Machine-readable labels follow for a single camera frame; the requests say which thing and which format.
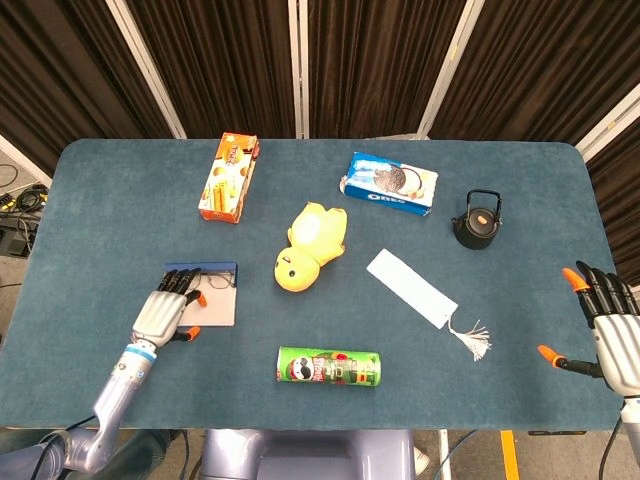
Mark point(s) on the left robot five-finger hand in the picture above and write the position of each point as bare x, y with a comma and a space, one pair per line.
160, 315

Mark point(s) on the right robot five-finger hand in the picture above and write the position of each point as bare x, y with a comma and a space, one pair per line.
617, 350

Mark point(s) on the black wire-frame eyeglasses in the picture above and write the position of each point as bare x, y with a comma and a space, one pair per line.
222, 281

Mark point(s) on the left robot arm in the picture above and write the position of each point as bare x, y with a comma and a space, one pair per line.
120, 385

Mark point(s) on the blue felt table cover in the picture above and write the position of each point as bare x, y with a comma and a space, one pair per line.
150, 175

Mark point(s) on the dark jeans leg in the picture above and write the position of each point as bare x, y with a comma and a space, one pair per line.
145, 455

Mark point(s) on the orange biscuit box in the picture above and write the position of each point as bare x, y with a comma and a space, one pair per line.
227, 185

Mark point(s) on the brown pleated curtain panel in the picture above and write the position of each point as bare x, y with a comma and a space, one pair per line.
60, 75
225, 65
375, 65
620, 200
540, 65

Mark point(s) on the yellow floor tape strip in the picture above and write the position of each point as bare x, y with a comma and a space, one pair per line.
509, 455

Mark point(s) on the black power box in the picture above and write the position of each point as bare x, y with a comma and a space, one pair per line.
15, 237

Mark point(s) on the yellow duck plush toy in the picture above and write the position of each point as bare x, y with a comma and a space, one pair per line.
310, 235

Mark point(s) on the green Pringles can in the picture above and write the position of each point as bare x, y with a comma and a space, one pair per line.
330, 367

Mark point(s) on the black cast iron kettle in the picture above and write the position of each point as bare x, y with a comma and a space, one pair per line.
475, 230

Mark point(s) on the grey robot torso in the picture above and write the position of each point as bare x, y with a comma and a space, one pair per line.
310, 455

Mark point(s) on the white bookmark with tassel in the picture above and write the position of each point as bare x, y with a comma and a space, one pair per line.
410, 285

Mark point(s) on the white shoe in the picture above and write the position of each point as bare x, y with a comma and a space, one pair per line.
421, 460

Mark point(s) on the blue Oreo cookie box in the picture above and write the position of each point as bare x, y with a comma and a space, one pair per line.
390, 185

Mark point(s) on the white screen frame post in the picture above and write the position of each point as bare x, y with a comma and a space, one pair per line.
610, 122
25, 159
448, 65
298, 75
145, 65

